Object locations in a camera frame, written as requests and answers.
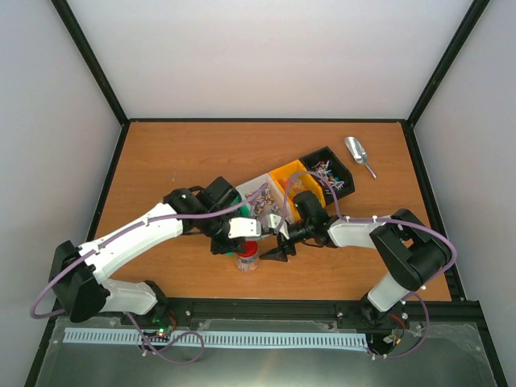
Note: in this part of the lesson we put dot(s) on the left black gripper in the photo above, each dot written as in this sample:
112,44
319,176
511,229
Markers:
219,247

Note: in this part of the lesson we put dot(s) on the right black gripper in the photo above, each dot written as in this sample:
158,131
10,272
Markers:
277,255

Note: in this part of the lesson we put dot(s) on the red jar lid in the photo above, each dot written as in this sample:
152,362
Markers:
250,250

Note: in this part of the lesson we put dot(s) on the clear plastic jar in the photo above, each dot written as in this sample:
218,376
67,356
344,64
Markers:
247,264

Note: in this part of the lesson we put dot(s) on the green candy bin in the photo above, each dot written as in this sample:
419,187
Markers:
246,209

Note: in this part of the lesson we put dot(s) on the white candy bin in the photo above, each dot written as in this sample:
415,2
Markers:
270,198

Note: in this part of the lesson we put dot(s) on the orange candy bin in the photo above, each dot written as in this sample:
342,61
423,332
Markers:
304,182

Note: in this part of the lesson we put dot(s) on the black candy bin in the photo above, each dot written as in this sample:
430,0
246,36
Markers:
325,163

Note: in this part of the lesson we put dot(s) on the metal scoop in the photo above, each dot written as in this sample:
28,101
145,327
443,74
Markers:
358,153

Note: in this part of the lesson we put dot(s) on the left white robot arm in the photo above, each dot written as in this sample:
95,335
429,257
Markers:
81,276

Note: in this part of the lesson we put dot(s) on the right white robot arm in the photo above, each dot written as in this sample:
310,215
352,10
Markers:
413,254

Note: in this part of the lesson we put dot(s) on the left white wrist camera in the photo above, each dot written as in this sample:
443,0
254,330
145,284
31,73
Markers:
240,227

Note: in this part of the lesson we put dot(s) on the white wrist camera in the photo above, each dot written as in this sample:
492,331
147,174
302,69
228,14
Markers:
240,227
274,224

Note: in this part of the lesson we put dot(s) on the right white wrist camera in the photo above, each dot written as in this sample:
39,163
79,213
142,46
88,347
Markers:
274,224

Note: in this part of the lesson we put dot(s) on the light blue cable duct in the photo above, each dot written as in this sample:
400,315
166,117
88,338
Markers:
222,339

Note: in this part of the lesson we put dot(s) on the left black frame post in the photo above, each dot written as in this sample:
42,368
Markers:
73,27

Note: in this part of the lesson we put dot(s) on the black frame post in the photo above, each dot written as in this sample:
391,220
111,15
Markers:
73,27
460,37

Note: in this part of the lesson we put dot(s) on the right black frame post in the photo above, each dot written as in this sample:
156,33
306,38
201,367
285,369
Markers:
460,37

